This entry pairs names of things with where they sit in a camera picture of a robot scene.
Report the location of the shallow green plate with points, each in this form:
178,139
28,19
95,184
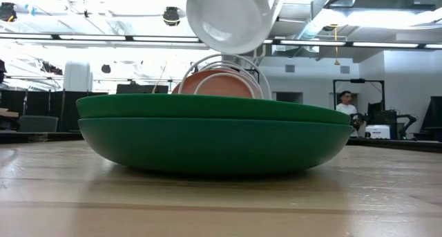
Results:
207,107

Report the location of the wall air vent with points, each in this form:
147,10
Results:
345,69
290,68

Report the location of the orange plate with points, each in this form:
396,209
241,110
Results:
221,86

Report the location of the black metal stand frame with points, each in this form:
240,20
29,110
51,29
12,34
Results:
358,80

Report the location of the white round column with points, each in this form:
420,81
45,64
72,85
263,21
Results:
77,76

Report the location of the person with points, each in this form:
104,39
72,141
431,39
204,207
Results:
345,105

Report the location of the deep green bowl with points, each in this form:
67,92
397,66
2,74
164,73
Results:
207,147

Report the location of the grey office chair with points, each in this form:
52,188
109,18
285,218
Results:
38,123

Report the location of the smooth silver air duct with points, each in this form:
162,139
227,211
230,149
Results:
310,28

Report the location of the black monitor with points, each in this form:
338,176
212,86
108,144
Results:
138,89
383,117

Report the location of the ceiling strip light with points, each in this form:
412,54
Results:
24,35
91,37
385,44
267,41
165,39
312,42
434,46

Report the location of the black aluminium table frame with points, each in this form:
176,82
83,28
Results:
414,145

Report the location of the black slanted panel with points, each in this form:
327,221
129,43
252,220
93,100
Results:
433,119

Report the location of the black ceiling device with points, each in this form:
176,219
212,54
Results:
7,12
171,16

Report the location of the white printer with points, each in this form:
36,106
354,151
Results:
378,131

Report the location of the black partition screen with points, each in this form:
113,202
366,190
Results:
69,109

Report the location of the background black robot arm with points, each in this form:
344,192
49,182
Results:
409,121
357,119

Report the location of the white plate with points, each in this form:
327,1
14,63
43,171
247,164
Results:
228,19

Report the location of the small round ceiling device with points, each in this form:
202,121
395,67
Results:
106,68

